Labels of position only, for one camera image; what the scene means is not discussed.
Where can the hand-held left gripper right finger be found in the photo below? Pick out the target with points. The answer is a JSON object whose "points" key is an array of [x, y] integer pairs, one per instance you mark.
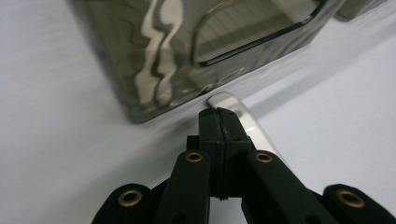
{"points": [[267, 186]]}

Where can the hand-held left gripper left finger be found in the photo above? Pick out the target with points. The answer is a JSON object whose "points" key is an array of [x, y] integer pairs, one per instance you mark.
{"points": [[190, 186]]}

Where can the white ceramic spoon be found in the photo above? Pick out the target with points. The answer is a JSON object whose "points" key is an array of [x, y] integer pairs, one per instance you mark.
{"points": [[257, 133]]}

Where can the transparent grey plastic bin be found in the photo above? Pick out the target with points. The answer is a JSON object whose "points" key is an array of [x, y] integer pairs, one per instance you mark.
{"points": [[155, 46]]}

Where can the white table cover sheet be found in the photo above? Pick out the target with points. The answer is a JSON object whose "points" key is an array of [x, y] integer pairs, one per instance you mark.
{"points": [[46, 140]]}

